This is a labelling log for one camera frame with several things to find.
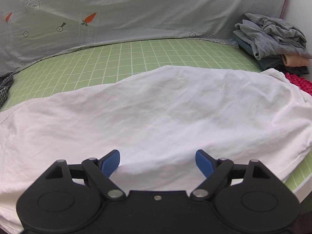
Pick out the white garment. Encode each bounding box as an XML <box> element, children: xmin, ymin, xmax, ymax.
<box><xmin>1</xmin><ymin>66</ymin><xmax>311</xmax><ymax>233</ymax></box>

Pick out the dark teal folded garment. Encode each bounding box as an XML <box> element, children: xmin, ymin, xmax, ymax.
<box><xmin>235</xmin><ymin>36</ymin><xmax>309</xmax><ymax>75</ymax></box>

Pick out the red patterned cloth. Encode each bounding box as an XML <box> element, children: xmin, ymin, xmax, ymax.
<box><xmin>285</xmin><ymin>72</ymin><xmax>312</xmax><ymax>95</ymax></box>

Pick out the blue plaid shirt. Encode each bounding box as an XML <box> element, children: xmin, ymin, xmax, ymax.
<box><xmin>0</xmin><ymin>72</ymin><xmax>14</xmax><ymax>108</ymax></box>

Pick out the beige folded garment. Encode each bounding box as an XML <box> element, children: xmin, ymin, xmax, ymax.
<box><xmin>282</xmin><ymin>54</ymin><xmax>309</xmax><ymax>67</ymax></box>

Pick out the grey folded garment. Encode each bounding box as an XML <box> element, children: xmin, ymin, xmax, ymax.
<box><xmin>233</xmin><ymin>13</ymin><xmax>311</xmax><ymax>60</ymax></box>

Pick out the grey carrot print quilt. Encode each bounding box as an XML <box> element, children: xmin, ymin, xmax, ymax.
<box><xmin>1</xmin><ymin>0</ymin><xmax>286</xmax><ymax>73</ymax></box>

